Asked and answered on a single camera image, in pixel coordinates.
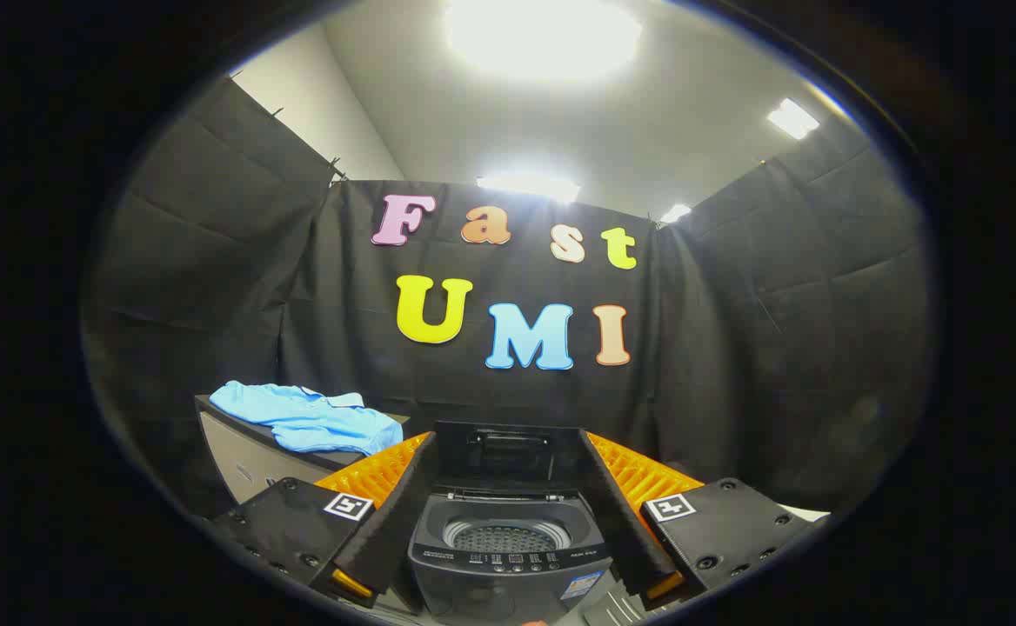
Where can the black backdrop cloth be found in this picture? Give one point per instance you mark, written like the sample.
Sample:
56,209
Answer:
473,382

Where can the dark grey washing machine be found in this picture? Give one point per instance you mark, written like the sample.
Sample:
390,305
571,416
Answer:
508,574

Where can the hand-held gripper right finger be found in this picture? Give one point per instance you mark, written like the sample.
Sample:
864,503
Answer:
614,513

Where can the white flat board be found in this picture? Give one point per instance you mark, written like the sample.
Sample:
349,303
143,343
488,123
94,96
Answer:
804,513

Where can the grey cabinet with dark top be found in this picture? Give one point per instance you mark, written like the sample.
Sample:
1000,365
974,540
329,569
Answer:
243,465

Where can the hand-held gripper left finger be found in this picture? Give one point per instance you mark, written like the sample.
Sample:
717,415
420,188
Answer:
404,513

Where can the light blue polo shirt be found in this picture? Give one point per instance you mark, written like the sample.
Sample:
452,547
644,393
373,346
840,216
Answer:
317,422

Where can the rectangular ceiling light panel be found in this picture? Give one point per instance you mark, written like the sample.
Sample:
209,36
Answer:
793,118
675,213

